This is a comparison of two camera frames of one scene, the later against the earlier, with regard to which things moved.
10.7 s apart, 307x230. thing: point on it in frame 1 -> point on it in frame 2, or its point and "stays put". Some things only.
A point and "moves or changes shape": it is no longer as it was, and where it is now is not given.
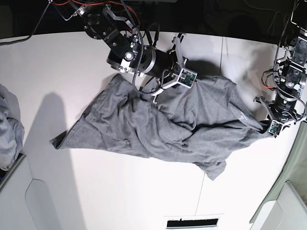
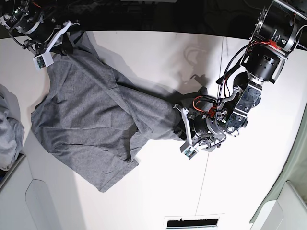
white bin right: x=286 y=208 stays put
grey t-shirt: x=201 y=121 moves or changes shape
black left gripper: x=156 y=63 -> x=42 y=30
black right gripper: x=283 y=103 -> x=206 y=127
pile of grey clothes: x=12 y=130 stays put
